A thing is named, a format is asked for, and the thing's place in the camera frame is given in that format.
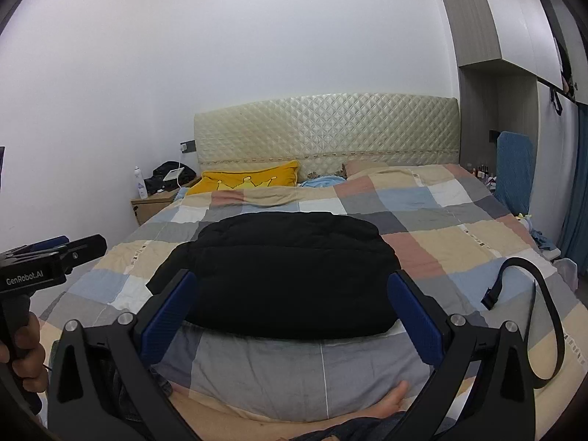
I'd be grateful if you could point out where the yellow pillow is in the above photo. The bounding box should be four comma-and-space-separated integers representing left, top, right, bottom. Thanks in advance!
186, 160, 301, 196

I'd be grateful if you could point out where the person's bare foot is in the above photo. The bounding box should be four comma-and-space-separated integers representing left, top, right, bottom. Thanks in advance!
358, 380, 410, 423

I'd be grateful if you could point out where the light blue cloth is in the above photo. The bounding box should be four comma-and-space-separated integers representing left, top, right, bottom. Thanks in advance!
301, 175, 347, 189

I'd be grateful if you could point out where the cream quilted headboard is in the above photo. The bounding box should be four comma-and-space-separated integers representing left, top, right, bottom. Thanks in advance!
193, 93, 461, 182

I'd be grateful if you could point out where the wooden nightstand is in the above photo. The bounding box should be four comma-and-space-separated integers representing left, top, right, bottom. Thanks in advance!
130, 186, 189, 227

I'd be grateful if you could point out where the black belt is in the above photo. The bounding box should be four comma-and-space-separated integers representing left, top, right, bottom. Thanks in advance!
481, 256, 566, 389

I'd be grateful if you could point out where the grey and white wardrobe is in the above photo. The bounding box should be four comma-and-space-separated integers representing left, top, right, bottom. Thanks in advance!
434, 0, 588, 221

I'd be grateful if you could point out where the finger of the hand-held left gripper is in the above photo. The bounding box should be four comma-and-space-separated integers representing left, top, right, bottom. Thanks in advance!
57, 234, 108, 266
0, 236, 71, 259

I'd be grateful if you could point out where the row of small cosmetic bottles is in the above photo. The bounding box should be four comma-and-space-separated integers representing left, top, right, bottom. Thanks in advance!
466, 161, 498, 191

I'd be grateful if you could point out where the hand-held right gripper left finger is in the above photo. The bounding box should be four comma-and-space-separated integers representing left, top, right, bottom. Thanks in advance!
47, 269, 199, 441

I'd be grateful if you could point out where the checked patchwork quilt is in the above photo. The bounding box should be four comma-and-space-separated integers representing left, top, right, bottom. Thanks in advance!
39, 163, 584, 423

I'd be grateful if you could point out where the pile of light clothes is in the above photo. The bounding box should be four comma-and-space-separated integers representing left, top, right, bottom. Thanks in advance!
517, 212, 562, 260

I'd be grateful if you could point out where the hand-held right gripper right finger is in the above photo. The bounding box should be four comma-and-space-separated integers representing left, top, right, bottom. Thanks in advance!
387, 269, 537, 441

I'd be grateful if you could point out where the pink pillow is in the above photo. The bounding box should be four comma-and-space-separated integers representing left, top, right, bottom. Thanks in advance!
342, 160, 391, 180

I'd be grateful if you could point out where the person's left hand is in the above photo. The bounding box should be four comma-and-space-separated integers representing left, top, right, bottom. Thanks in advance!
0, 312, 50, 398

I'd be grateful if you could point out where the black padded jacket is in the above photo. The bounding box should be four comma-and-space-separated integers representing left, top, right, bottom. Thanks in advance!
146, 211, 401, 341

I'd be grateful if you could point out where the black bag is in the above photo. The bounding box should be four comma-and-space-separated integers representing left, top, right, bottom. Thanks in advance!
144, 161, 200, 194

